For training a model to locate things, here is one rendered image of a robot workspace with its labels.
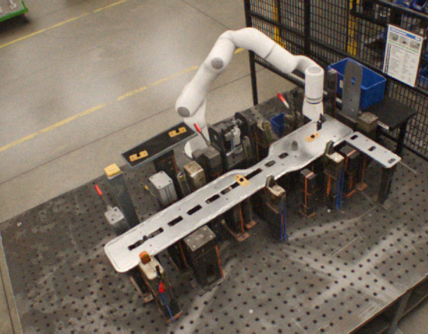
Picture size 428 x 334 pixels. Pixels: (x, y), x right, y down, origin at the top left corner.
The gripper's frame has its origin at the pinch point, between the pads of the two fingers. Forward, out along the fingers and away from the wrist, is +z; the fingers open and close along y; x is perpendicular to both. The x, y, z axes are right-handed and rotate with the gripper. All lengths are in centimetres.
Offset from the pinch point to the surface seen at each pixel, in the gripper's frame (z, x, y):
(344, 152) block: 10.5, 5.2, 18.1
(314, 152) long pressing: 8.7, -7.4, 9.5
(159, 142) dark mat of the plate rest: -7, -69, -34
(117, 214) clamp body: 3, -104, -15
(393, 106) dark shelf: 5, 48, 14
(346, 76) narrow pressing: -15.6, 26.6, -2.6
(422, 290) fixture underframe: 85, 18, 76
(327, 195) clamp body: 30.9, -8.0, 20.7
